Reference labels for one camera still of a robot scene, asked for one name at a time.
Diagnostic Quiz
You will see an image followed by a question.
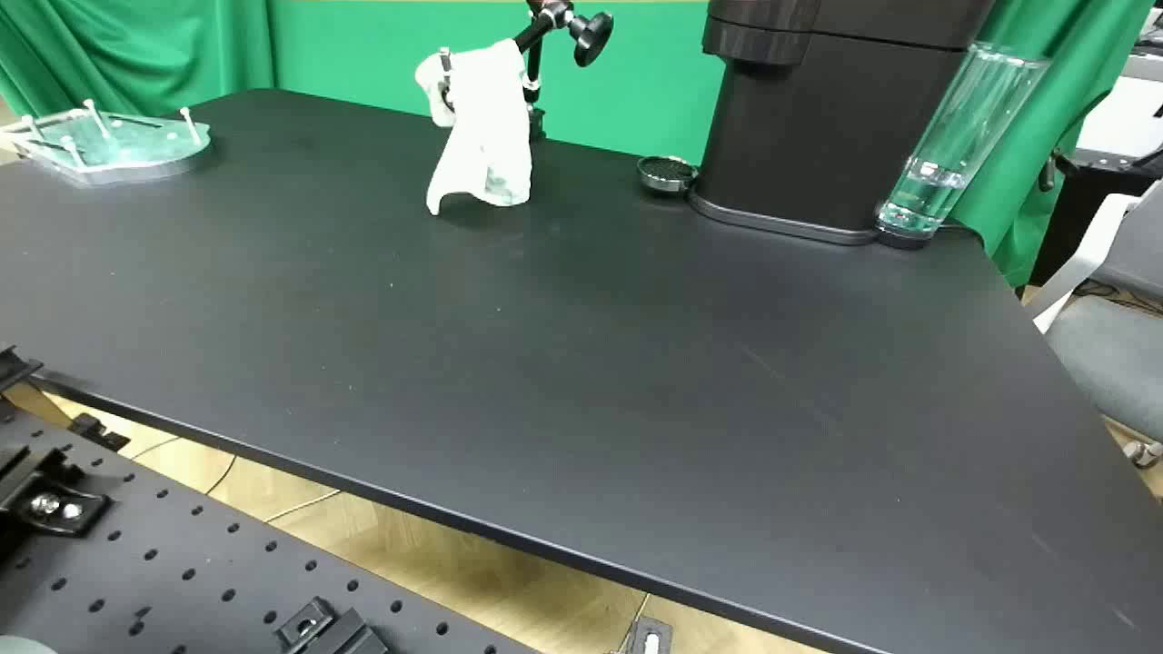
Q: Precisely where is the black clamp with silver bolts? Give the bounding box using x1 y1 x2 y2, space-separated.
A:
0 477 114 544

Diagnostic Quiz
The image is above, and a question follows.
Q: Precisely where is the green fabric backdrop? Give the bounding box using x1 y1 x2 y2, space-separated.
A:
0 0 1155 292

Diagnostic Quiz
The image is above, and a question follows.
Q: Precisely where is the black articulated stand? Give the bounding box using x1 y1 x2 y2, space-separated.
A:
431 0 618 207

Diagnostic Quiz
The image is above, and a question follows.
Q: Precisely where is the floor power socket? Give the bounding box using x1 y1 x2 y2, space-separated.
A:
620 618 677 654

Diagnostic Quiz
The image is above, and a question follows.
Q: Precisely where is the white cloth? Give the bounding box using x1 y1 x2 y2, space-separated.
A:
410 35 538 218

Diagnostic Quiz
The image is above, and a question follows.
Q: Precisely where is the black perforated breadboard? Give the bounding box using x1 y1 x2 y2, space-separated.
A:
0 402 538 654

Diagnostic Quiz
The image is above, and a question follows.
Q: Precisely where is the small black clamp block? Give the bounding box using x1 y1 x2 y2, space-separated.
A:
273 595 399 654

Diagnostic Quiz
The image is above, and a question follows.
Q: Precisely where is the small black round cap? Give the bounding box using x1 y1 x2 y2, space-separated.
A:
634 151 696 201

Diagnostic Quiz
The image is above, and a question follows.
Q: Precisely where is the black angled bracket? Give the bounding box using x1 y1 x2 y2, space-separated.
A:
66 412 133 453

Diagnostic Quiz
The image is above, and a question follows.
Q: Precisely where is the grey office chair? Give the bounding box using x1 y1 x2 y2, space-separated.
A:
1034 177 1163 469

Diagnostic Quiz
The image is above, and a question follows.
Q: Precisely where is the white side table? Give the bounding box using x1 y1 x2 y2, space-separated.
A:
1073 68 1163 168

